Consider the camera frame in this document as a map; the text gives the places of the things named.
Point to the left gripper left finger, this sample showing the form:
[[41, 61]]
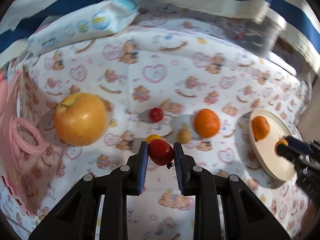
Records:
[[138, 164]]

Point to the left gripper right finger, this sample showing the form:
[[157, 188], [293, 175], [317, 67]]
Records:
[[183, 166]]

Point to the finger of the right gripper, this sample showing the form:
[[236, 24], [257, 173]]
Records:
[[292, 154], [297, 144]]

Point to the red cherry tomato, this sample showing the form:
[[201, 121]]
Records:
[[161, 153]]

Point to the small tan round fruit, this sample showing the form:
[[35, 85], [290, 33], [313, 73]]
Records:
[[184, 136]]

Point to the small yellow orange fruit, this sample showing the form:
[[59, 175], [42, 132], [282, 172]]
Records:
[[152, 137]]

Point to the large orange mandarin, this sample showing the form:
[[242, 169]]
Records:
[[206, 123]]

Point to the cream round plate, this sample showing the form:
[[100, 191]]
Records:
[[276, 166]]

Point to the small red cherry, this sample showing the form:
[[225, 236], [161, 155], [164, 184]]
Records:
[[156, 115]]

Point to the yellow apple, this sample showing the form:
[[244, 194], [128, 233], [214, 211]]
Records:
[[80, 119]]

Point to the teddy bear print cloth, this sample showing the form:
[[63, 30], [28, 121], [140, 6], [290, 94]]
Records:
[[171, 58]]

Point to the clear plastic container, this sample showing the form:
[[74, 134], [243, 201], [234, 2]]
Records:
[[267, 32]]

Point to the pink plastic bag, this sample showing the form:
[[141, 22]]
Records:
[[12, 144]]

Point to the white wet wipes pack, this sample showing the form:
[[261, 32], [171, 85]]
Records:
[[108, 17]]

